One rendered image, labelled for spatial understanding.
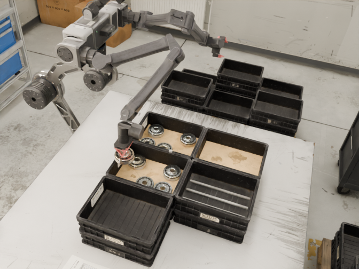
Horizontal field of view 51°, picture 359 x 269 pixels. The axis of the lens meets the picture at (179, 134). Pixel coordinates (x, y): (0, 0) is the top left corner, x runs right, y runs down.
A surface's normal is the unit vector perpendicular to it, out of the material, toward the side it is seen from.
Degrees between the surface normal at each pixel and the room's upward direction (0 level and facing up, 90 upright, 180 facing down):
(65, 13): 90
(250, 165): 0
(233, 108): 0
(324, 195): 0
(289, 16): 90
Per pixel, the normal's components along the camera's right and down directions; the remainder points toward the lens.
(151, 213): 0.07, -0.74
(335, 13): -0.32, 0.62
